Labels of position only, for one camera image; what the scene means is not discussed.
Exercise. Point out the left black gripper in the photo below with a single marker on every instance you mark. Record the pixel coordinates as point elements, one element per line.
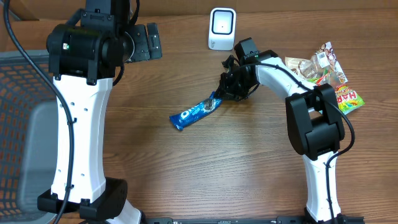
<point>147,50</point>

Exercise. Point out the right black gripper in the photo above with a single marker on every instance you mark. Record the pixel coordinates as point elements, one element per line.
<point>225,92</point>

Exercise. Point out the blue oreo packet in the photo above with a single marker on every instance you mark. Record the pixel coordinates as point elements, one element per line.
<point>199,111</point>

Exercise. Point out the beige cookie snack bag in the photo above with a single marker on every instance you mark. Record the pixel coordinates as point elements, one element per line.
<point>320,69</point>

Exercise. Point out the green snack bag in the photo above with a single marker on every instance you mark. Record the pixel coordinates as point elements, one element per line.
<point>348,100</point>

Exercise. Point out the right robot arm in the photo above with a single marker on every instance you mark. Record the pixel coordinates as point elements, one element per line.
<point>314,124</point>

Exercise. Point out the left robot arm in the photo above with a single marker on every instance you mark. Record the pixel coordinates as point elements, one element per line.
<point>87,55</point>

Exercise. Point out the white barcode scanner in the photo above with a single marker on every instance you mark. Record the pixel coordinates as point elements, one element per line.
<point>222,28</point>

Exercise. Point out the grey plastic mesh basket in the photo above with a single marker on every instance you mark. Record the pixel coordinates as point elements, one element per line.
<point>29,131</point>

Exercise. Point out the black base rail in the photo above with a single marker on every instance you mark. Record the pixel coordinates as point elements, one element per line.
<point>277,220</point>

